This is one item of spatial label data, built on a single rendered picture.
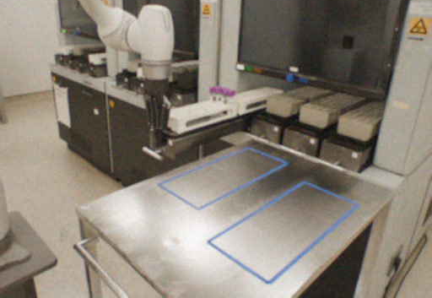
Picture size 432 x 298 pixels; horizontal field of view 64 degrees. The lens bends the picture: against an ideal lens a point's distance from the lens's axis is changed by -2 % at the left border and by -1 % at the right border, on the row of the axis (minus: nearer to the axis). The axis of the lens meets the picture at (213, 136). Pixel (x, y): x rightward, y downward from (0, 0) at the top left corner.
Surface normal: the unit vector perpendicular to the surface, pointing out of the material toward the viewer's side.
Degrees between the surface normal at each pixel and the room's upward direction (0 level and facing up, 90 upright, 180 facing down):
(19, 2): 90
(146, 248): 0
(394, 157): 90
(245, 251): 0
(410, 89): 90
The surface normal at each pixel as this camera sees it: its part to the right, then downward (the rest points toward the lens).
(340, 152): -0.70, 0.24
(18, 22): 0.72, 0.29
